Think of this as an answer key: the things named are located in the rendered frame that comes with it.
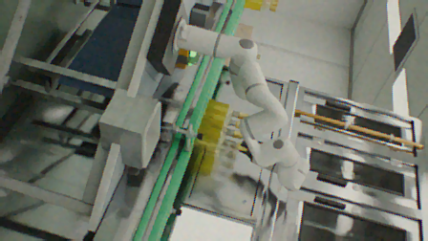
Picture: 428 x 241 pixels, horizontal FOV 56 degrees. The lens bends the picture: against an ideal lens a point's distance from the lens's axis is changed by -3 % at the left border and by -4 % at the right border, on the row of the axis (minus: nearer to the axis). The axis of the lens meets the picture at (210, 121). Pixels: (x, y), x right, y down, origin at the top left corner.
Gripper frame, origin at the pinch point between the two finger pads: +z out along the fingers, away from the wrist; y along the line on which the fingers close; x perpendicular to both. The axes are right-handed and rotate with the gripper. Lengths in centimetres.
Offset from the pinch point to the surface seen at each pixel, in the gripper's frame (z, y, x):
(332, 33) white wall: 31, -302, -574
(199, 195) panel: 7.2, -12.9, 24.9
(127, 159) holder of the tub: 32, 15, 42
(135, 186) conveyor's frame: 26, 5, 45
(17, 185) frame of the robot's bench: 63, 4, 70
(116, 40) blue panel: 78, 14, -11
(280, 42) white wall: 103, -304, -484
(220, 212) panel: -4.6, -12.3, 27.5
